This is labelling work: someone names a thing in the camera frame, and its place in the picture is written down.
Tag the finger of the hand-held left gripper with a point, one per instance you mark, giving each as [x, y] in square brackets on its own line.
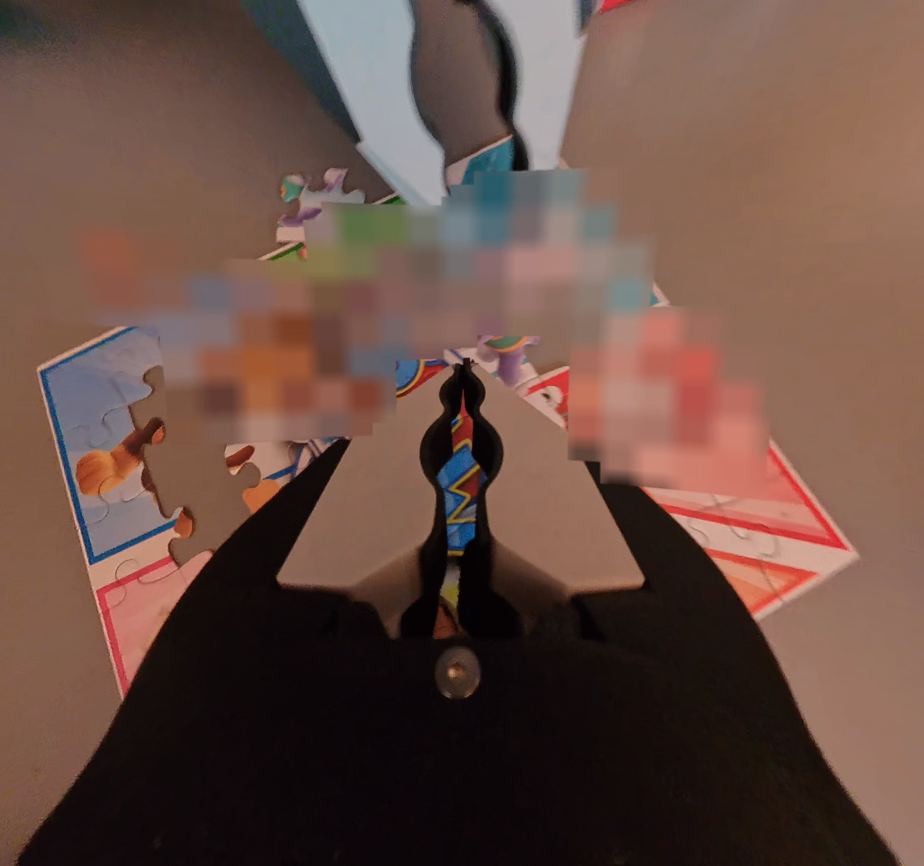
[354, 35]
[548, 28]

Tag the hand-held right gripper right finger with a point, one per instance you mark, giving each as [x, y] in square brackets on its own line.
[556, 519]

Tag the cartoon jigsaw puzzle piece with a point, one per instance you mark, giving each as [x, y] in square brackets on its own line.
[462, 476]

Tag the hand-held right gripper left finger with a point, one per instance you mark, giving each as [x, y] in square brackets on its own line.
[346, 519]

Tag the assembled cartoon jigsaw puzzle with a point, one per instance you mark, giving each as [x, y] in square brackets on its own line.
[94, 411]

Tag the blue and white puzzle piece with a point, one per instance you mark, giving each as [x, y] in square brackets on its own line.
[483, 162]

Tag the brown desk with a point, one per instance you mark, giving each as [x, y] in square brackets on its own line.
[722, 158]

